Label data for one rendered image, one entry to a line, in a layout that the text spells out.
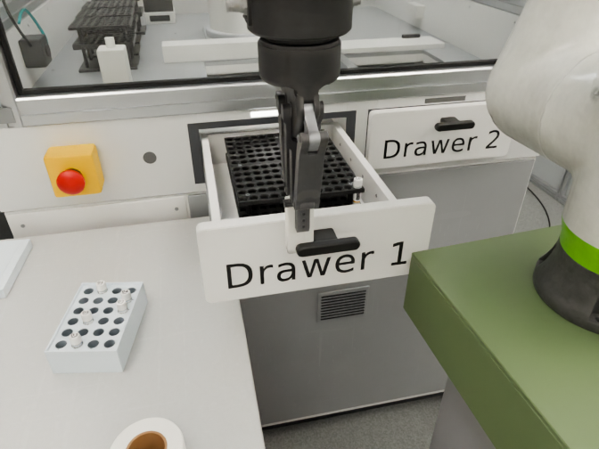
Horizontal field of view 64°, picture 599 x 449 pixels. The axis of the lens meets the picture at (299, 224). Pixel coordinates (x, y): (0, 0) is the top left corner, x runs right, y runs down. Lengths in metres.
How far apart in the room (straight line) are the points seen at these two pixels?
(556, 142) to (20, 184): 0.78
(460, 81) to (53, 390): 0.79
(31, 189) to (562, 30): 0.79
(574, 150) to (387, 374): 0.93
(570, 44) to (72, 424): 0.67
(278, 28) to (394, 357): 1.03
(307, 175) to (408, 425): 1.14
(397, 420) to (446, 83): 0.97
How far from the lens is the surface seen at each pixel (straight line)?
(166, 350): 0.65
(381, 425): 1.50
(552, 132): 0.57
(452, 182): 1.03
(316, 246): 0.54
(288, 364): 1.22
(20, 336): 0.74
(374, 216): 0.59
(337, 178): 0.70
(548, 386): 0.52
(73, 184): 0.81
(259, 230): 0.56
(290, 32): 0.41
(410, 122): 0.91
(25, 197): 0.93
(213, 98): 0.82
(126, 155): 0.86
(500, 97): 0.63
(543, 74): 0.59
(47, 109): 0.85
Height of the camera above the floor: 1.23
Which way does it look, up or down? 33 degrees down
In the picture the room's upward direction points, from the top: straight up
